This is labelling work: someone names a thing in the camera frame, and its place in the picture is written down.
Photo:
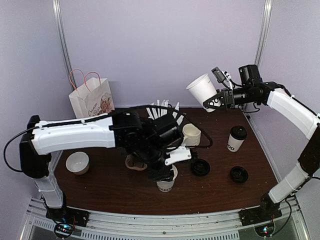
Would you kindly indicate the stack of black cup lids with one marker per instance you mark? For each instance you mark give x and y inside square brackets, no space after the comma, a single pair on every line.
[239,175]

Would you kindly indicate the single white paper cup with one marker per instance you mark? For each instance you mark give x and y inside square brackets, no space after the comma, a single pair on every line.
[233,145]

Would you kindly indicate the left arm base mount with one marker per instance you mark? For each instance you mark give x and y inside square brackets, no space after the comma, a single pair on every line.
[66,220]

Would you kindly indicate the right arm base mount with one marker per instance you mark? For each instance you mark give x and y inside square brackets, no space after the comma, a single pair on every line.
[262,221]

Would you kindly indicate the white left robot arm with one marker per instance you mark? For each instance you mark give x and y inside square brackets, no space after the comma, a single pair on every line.
[146,138]

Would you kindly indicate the brown pulp cup carrier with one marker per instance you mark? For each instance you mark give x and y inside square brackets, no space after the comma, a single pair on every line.
[132,162]

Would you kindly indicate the white ceramic bowl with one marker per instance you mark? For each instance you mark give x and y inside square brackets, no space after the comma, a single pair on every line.
[78,163]

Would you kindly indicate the cream ceramic mug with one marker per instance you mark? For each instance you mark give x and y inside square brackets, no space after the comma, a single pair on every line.
[191,135]

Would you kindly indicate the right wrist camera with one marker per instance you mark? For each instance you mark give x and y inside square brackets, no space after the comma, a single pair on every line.
[223,77]

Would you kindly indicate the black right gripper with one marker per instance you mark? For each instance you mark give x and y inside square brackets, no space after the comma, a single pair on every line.
[225,97]

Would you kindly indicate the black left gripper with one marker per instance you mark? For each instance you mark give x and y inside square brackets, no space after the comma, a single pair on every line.
[162,175]

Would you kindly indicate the bundle of wrapped white straws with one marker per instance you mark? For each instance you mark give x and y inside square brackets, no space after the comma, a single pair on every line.
[155,113]

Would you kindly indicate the black cup lid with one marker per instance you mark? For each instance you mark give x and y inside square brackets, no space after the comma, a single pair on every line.
[200,167]
[238,132]

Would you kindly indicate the white printed paper bag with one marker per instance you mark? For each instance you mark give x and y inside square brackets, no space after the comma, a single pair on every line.
[92,98]

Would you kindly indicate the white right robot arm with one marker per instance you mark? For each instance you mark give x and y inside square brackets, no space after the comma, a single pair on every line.
[253,89]

